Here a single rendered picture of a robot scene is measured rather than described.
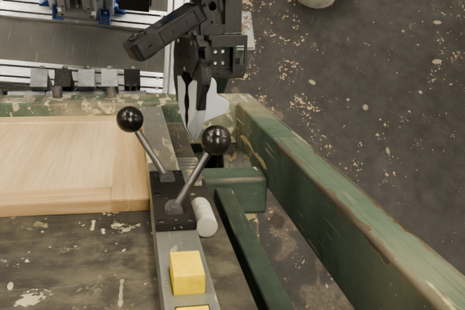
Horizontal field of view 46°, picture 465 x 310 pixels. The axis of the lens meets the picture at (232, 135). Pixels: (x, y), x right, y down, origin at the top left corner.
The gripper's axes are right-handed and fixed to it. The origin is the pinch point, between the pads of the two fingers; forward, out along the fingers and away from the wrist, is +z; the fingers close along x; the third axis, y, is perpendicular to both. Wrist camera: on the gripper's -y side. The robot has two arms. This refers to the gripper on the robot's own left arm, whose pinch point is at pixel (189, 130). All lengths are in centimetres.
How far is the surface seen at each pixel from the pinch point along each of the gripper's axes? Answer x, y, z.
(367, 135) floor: 103, 140, 40
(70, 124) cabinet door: 54, -3, 11
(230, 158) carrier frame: 50, 37, 23
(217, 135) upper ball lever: -13.5, -3.0, -2.8
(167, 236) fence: -14.9, -10.2, 8.2
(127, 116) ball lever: 1.3, -8.8, -2.6
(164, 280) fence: -23.8, -14.5, 8.2
